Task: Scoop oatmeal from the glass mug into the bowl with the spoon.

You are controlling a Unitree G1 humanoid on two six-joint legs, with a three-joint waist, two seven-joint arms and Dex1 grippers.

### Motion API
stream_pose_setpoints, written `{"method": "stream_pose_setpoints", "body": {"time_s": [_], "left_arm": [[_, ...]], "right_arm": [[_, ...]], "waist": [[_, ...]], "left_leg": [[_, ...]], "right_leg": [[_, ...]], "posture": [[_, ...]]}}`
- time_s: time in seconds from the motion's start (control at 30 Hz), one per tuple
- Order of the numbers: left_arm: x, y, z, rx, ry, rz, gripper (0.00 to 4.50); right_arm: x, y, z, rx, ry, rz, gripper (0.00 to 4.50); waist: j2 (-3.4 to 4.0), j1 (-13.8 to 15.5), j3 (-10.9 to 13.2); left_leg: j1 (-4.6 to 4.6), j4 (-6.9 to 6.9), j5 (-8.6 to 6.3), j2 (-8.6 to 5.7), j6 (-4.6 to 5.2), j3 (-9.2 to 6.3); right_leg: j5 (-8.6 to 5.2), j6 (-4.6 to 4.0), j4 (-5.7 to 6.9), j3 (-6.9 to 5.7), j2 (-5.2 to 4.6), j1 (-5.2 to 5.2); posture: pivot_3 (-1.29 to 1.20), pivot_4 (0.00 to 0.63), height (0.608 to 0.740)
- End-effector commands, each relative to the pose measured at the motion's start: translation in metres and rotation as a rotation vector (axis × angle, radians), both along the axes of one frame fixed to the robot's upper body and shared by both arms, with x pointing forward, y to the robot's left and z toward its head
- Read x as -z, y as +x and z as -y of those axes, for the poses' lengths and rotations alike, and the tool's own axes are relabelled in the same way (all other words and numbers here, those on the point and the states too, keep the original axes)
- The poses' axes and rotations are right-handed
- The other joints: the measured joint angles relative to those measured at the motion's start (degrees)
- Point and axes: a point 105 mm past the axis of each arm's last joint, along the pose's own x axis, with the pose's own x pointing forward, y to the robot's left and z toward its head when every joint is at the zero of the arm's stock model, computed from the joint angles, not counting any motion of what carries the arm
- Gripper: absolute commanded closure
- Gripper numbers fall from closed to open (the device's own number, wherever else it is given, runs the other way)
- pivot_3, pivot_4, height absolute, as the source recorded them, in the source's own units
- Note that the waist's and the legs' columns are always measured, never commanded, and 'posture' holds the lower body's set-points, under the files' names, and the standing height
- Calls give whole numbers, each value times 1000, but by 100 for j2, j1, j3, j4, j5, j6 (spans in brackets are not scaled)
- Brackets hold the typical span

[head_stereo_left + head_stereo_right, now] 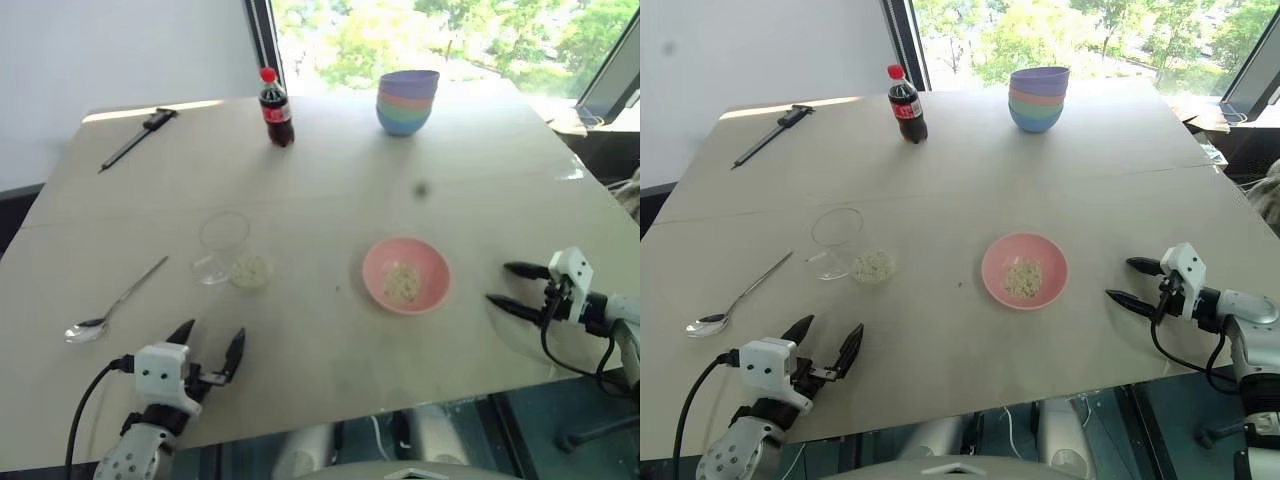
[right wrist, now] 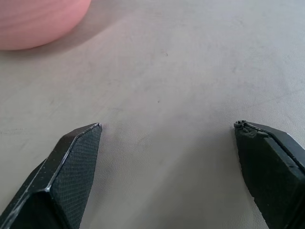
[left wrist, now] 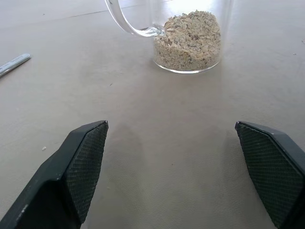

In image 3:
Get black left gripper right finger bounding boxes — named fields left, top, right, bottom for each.
left=234, top=120, right=305, bottom=229

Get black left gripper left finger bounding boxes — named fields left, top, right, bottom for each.
left=0, top=120, right=109, bottom=229

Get oat flakes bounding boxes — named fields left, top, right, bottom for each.
left=153, top=10, right=222, bottom=71

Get clear glass mug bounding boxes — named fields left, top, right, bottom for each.
left=104, top=0, right=233, bottom=74

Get silver metal spoon handle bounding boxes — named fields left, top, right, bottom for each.
left=0, top=53, right=31, bottom=78

